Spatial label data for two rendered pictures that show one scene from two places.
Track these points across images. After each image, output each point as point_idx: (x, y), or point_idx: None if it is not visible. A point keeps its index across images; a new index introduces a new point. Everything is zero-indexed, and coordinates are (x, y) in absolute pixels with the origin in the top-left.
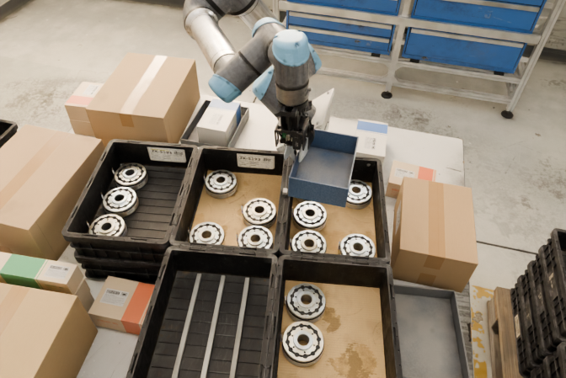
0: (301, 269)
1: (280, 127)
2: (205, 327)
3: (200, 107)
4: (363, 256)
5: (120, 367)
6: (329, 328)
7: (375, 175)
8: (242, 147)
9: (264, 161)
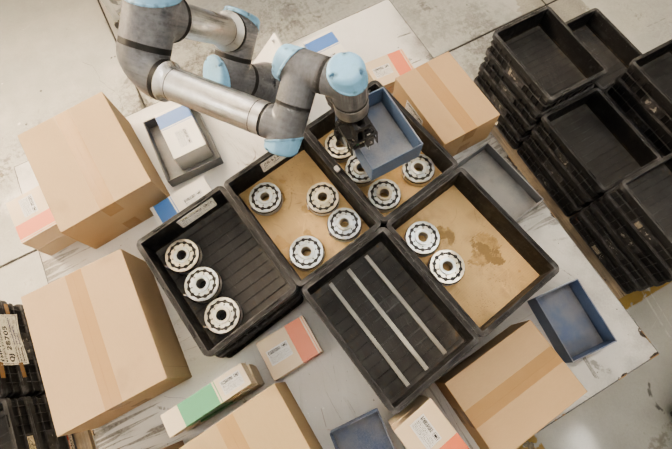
0: (402, 219)
1: (349, 139)
2: (373, 314)
3: (140, 132)
4: (428, 171)
5: (328, 387)
6: (450, 241)
7: None
8: (225, 144)
9: None
